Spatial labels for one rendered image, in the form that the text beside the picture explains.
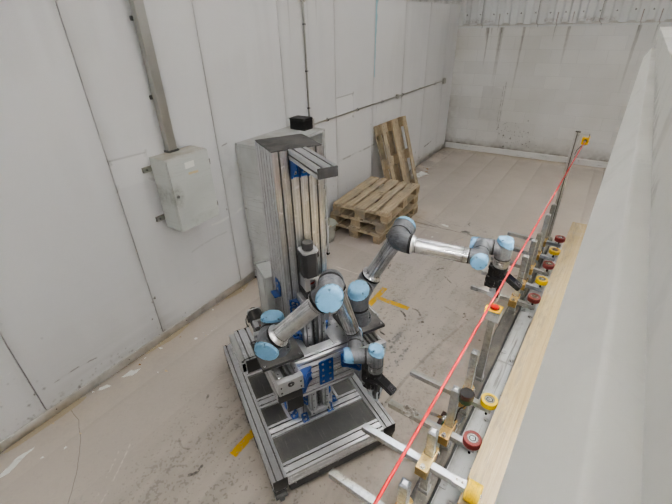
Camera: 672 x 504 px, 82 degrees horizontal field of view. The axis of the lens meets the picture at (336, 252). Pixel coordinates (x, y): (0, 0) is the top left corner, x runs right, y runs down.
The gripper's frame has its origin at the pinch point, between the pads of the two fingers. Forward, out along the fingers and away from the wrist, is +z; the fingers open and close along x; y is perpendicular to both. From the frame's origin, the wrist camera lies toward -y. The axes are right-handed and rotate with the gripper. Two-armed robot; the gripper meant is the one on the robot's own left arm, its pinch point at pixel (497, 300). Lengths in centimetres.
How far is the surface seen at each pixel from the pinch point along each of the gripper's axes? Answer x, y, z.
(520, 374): 4.8, -19.9, 37.0
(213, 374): 51, 194, 127
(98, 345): 100, 264, 92
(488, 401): 31.4, -11.3, 36.7
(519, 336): -60, -10, 65
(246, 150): -73, 256, -23
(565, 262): -129, -21, 37
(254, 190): -73, 252, 16
